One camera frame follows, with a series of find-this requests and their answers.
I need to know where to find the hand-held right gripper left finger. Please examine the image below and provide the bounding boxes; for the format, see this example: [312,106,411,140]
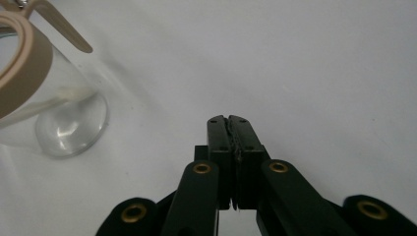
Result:
[194,114,236,211]

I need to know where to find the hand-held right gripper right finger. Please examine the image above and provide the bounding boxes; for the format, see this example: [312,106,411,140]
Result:
[227,114,271,211]

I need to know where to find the glass pitcher with beige rim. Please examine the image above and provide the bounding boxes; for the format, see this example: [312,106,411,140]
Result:
[0,0,109,160]

